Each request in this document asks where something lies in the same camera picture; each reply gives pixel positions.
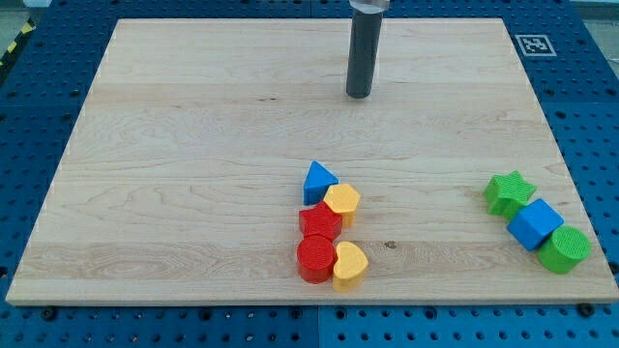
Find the blue triangle block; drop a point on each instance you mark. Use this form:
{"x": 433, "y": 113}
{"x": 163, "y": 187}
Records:
{"x": 317, "y": 182}

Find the blue cube block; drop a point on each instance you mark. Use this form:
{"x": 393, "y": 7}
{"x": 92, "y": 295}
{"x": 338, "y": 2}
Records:
{"x": 534, "y": 223}

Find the red star block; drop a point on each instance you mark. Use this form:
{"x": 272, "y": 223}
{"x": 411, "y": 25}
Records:
{"x": 320, "y": 220}

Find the green star block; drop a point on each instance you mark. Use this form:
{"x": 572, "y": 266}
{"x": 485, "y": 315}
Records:
{"x": 507, "y": 194}

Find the red cylinder block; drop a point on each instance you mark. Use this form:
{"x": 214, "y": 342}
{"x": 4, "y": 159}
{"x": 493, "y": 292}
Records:
{"x": 316, "y": 258}

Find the green cylinder block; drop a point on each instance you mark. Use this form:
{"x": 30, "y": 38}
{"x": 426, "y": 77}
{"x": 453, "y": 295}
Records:
{"x": 564, "y": 249}

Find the wooden board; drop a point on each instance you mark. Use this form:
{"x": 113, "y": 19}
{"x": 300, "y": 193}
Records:
{"x": 183, "y": 177}

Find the yellow pentagon block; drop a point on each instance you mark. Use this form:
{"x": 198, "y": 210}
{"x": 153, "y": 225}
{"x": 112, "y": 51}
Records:
{"x": 343, "y": 199}

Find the white fiducial marker tag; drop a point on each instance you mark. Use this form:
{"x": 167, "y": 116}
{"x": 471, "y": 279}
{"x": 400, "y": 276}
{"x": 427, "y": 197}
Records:
{"x": 535, "y": 45}

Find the yellow heart block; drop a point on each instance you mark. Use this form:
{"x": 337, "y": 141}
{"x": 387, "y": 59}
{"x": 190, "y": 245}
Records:
{"x": 351, "y": 266}

